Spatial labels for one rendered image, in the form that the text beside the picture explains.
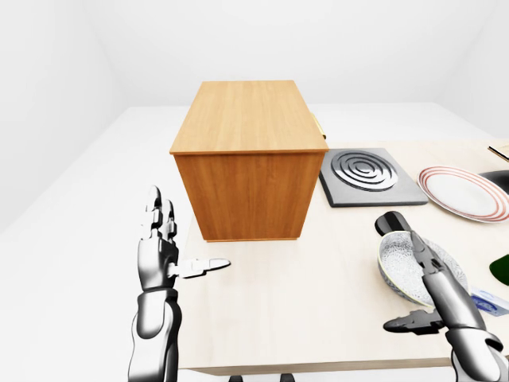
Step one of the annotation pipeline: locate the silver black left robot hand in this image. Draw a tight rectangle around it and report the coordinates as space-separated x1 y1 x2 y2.
136 185 232 294

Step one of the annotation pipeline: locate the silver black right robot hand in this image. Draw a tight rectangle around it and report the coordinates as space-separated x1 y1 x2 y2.
383 229 488 336

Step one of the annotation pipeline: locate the patterned grey bowl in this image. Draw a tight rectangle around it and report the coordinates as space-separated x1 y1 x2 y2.
377 230 471 310

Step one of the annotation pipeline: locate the wooden cabinet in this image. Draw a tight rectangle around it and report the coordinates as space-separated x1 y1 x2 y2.
169 80 330 243

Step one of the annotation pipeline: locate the blue and white printed box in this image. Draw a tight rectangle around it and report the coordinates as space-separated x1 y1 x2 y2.
468 285 509 318

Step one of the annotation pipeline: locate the dark green object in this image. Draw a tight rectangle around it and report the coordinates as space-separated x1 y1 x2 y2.
488 251 509 287

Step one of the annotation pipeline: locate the white plate with red rings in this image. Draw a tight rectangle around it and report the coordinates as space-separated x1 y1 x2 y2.
416 166 509 224

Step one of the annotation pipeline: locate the flat dark stove plate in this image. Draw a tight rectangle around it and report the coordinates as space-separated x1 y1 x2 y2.
317 147 430 209

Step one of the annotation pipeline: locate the brass drawer handle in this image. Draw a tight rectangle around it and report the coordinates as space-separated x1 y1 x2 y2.
312 112 328 140

